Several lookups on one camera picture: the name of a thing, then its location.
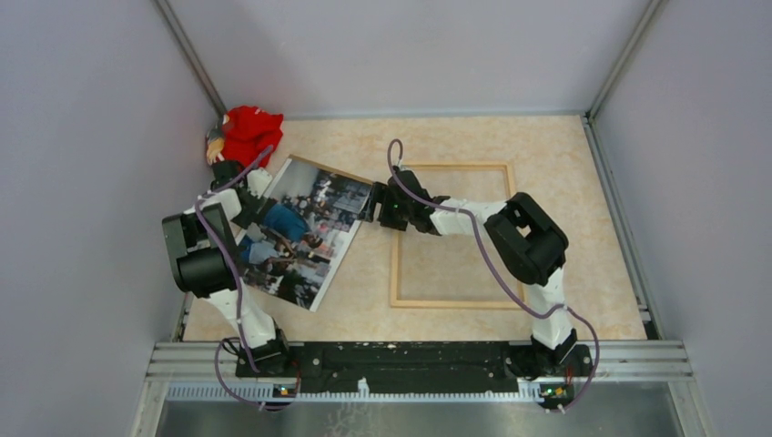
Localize wooden picture frame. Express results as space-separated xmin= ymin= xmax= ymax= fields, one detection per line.
xmin=389 ymin=161 xmax=519 ymax=310

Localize printed photo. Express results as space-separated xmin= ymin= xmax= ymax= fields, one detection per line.
xmin=239 ymin=157 xmax=373 ymax=311

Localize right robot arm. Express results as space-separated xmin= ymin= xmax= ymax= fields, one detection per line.
xmin=359 ymin=167 xmax=597 ymax=381

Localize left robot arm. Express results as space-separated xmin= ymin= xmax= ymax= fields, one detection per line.
xmin=161 ymin=160 xmax=292 ymax=377

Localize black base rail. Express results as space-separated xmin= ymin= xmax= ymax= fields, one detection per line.
xmin=235 ymin=341 xmax=593 ymax=394

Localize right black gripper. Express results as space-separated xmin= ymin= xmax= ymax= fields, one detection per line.
xmin=359 ymin=182 xmax=414 ymax=232

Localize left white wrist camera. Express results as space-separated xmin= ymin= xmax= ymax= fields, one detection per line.
xmin=246 ymin=168 xmax=273 ymax=198

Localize red crumpled cloth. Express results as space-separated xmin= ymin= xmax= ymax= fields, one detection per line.
xmin=205 ymin=106 xmax=285 ymax=168

